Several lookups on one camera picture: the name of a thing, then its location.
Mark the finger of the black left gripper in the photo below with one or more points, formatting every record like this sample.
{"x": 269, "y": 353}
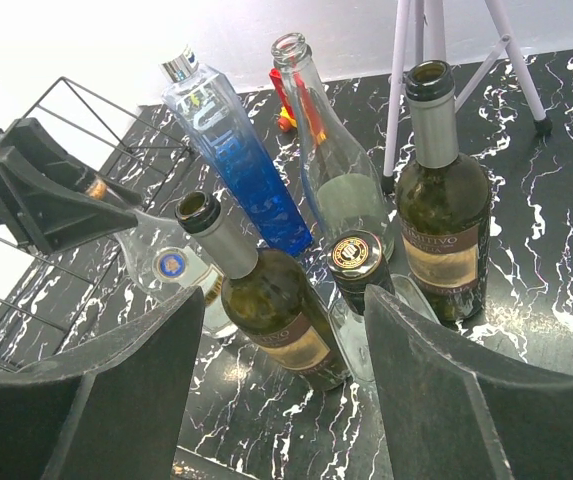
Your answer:
{"x": 52, "y": 210}

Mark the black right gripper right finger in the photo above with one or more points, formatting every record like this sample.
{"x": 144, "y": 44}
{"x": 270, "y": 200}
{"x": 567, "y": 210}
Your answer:
{"x": 453, "y": 409}

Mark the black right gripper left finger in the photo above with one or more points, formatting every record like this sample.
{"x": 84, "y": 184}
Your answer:
{"x": 110, "y": 408}

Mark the clear glass bottle top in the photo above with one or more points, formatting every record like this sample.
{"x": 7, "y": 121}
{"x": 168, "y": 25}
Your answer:
{"x": 161, "y": 263}

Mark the clear square liquor bottle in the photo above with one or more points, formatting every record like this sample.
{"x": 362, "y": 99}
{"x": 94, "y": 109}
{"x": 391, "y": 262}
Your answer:
{"x": 355, "y": 260}

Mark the blue clear vodka bottle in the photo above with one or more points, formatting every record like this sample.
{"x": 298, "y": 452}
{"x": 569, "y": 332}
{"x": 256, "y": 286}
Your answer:
{"x": 211, "y": 114}

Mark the green white wine bottle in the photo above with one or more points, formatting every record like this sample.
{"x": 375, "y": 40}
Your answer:
{"x": 267, "y": 295}

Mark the dark red wine bottle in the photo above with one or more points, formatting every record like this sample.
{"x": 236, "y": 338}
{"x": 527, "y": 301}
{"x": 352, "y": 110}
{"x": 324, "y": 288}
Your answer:
{"x": 443, "y": 199}

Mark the clear round glass bottle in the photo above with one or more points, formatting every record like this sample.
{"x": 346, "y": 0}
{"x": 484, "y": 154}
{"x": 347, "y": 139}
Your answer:
{"x": 340, "y": 181}

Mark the red yellow toy brick car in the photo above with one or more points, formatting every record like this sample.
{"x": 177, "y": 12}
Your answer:
{"x": 286, "y": 120}

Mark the lilac music stand tripod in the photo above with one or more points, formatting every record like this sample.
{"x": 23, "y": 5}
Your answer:
{"x": 429, "y": 78}

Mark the black wire wine rack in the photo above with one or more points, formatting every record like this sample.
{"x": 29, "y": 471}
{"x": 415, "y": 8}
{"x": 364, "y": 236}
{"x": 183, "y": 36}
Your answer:
{"x": 85, "y": 248}

